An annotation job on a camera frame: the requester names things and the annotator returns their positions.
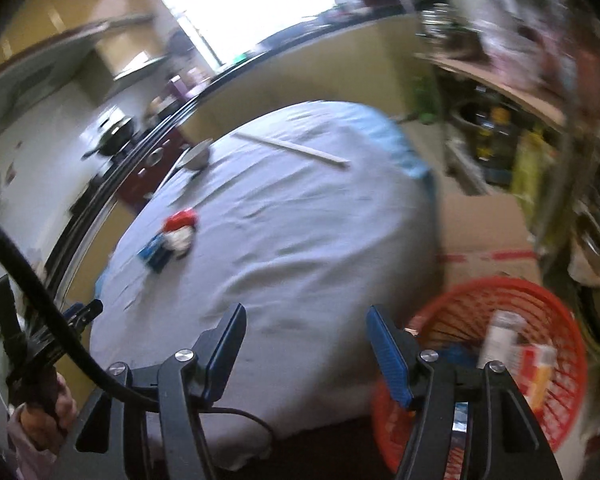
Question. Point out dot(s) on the cardboard box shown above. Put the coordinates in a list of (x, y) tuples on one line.
[(485, 230)]

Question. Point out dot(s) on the blue table cover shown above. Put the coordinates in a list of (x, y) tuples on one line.
[(395, 145)]

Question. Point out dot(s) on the yellow kitchen base cabinet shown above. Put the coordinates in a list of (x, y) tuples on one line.
[(330, 70), (105, 230)]

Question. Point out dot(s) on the blue plastic bag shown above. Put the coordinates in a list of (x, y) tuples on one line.
[(460, 355)]

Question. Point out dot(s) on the range hood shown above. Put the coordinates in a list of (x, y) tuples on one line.
[(30, 85)]

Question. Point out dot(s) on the white wrapper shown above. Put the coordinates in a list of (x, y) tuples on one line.
[(180, 243)]

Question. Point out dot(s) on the red plastic bag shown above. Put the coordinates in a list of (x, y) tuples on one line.
[(180, 221)]

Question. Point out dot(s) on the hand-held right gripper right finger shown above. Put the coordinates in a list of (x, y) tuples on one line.
[(387, 355)]

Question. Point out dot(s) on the dark red bottle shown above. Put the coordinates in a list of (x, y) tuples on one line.
[(177, 88)]

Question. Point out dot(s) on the metal shelf rack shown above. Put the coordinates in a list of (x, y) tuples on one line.
[(505, 80)]

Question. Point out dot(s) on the person's left hand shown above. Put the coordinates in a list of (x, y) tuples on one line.
[(67, 405)]

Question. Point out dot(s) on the yellow cabinet above hood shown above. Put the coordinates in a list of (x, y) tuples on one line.
[(80, 0)]

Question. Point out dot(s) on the green bottle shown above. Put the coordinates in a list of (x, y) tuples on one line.
[(427, 102)]

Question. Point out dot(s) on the yellow green plastic bag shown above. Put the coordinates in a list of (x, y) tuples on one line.
[(532, 165)]

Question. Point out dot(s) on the dark red oven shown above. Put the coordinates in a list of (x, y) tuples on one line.
[(145, 170)]

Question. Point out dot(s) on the blue white carton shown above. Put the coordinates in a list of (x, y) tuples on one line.
[(155, 255), (500, 335)]

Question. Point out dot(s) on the long wooden stick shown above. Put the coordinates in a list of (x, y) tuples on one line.
[(290, 149)]

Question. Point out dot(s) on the orange plastic basket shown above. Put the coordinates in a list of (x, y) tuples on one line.
[(565, 350)]

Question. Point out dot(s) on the red white box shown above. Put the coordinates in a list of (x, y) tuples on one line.
[(535, 370)]

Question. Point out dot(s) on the small yellow wall cabinet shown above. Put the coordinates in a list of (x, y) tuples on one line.
[(130, 67)]

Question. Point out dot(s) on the person's left forearm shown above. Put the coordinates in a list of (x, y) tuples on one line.
[(25, 462)]

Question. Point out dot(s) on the black wok with lid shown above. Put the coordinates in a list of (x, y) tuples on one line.
[(112, 135)]

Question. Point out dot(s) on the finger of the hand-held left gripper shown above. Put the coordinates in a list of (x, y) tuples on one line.
[(87, 311)]

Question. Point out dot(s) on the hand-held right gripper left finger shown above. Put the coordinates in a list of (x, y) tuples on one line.
[(225, 355)]

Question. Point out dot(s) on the small wall fan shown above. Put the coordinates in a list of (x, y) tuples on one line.
[(182, 47)]

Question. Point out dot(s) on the window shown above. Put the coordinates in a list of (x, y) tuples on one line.
[(240, 5)]

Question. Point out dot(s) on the round table with grey cloth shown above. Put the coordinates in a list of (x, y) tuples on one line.
[(290, 260)]

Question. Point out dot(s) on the white bowl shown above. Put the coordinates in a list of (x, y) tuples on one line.
[(197, 157)]

